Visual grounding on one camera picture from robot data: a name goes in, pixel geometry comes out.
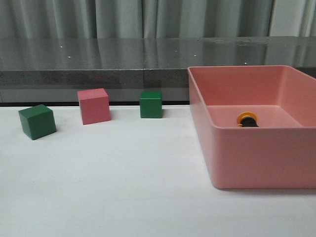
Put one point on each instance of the yellow push button switch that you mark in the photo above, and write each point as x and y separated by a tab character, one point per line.
247	119

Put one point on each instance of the grey stone ledge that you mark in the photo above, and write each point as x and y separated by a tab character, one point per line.
52	71

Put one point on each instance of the pink plastic bin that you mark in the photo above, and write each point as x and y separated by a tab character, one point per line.
278	154

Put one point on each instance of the pink cube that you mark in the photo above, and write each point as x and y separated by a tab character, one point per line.
94	106

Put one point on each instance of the green cube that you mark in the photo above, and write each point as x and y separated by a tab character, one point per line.
151	104
37	121

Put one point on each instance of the left green cube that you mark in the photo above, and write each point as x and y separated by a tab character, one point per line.
37	121

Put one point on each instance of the grey curtain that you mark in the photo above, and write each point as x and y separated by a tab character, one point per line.
49	19

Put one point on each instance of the right green cube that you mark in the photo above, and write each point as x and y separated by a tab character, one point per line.
151	104

